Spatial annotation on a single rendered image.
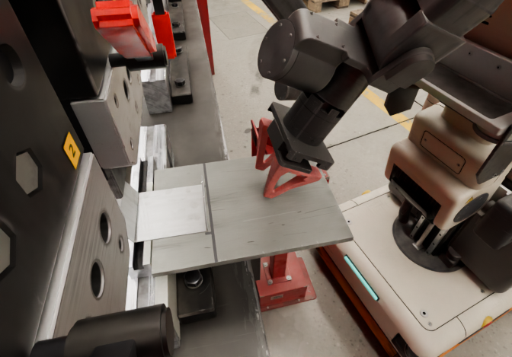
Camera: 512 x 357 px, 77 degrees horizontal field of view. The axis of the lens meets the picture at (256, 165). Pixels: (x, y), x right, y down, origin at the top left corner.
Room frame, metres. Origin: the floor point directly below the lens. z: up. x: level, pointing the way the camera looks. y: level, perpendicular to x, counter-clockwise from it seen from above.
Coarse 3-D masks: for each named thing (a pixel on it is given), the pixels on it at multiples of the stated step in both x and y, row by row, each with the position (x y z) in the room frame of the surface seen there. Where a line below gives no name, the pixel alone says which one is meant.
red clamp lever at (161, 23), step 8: (152, 0) 0.43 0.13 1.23; (160, 0) 0.43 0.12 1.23; (160, 8) 0.43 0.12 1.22; (152, 16) 0.43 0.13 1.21; (160, 16) 0.43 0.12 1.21; (168, 16) 0.43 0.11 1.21; (160, 24) 0.42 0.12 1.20; (168, 24) 0.43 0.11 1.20; (160, 32) 0.42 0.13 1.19; (168, 32) 0.43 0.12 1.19; (160, 40) 0.42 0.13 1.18; (168, 40) 0.42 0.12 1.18; (168, 48) 0.42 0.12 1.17; (168, 56) 0.43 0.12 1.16; (176, 56) 0.43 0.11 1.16
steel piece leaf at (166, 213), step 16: (160, 192) 0.31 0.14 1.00; (176, 192) 0.31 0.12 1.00; (192, 192) 0.31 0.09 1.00; (144, 208) 0.28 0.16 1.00; (160, 208) 0.28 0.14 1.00; (176, 208) 0.28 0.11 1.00; (192, 208) 0.28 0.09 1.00; (144, 224) 0.25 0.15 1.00; (160, 224) 0.25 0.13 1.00; (176, 224) 0.25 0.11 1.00; (192, 224) 0.25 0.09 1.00; (144, 240) 0.23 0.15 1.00
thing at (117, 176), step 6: (114, 168) 0.23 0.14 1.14; (120, 168) 0.24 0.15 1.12; (114, 174) 0.22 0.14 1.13; (120, 174) 0.24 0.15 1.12; (108, 180) 0.22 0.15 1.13; (114, 180) 0.22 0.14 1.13; (120, 180) 0.23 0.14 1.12; (114, 186) 0.22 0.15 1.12; (120, 186) 0.22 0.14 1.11; (114, 192) 0.22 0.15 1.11; (120, 192) 0.22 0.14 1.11; (120, 198) 0.22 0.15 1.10; (120, 204) 0.22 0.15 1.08
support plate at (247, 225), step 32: (224, 192) 0.31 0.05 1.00; (256, 192) 0.31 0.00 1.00; (288, 192) 0.31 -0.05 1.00; (320, 192) 0.31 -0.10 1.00; (224, 224) 0.25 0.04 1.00; (256, 224) 0.25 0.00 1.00; (288, 224) 0.25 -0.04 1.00; (320, 224) 0.25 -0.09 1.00; (160, 256) 0.21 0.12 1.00; (192, 256) 0.21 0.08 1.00; (224, 256) 0.21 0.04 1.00; (256, 256) 0.21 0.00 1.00
